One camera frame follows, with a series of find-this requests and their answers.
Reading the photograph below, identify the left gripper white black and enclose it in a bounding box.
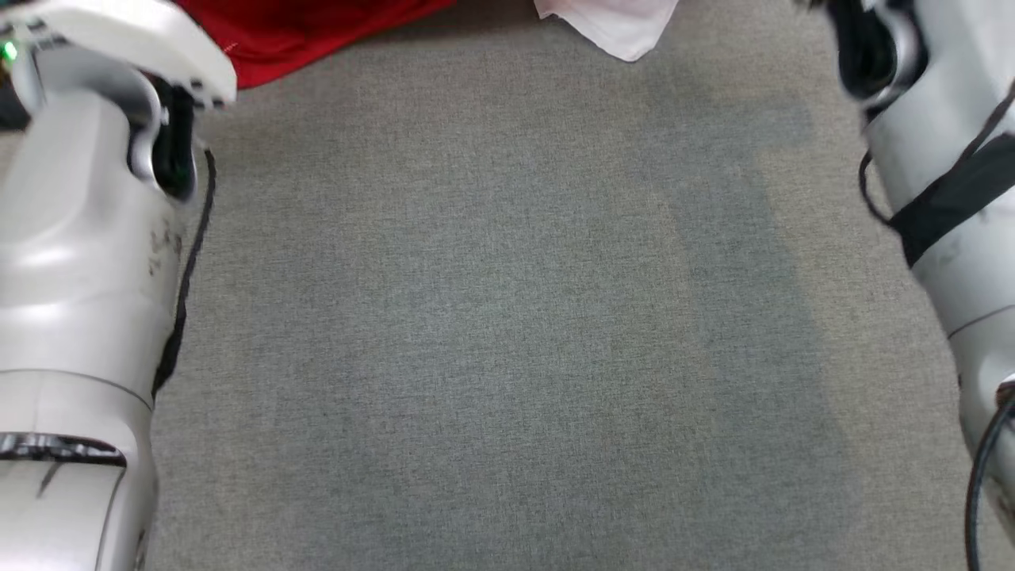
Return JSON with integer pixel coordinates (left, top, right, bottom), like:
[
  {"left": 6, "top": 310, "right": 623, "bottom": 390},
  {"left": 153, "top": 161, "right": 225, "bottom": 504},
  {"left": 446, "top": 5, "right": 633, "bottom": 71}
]
[{"left": 0, "top": 0, "right": 237, "bottom": 109}]

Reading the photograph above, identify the red and white jersey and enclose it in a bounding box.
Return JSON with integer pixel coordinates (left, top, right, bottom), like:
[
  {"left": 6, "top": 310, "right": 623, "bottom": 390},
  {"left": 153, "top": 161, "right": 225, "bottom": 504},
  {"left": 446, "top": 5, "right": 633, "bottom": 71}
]
[{"left": 174, "top": 0, "right": 681, "bottom": 90}]

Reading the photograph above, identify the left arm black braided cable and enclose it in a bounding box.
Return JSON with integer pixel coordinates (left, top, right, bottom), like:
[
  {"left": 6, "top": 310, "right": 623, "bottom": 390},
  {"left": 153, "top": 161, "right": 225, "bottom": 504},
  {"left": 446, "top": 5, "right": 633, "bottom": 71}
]
[{"left": 151, "top": 147, "right": 217, "bottom": 397}]

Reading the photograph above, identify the black strap on right arm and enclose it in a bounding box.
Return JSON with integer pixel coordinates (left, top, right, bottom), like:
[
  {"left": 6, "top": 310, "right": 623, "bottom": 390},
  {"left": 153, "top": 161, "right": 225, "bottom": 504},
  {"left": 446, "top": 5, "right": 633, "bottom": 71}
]
[{"left": 888, "top": 135, "right": 1015, "bottom": 267}]

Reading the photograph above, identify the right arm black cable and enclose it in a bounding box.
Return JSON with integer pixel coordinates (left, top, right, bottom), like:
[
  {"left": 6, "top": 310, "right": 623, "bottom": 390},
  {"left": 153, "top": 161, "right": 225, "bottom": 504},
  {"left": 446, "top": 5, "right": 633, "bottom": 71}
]
[{"left": 859, "top": 75, "right": 1015, "bottom": 571}]

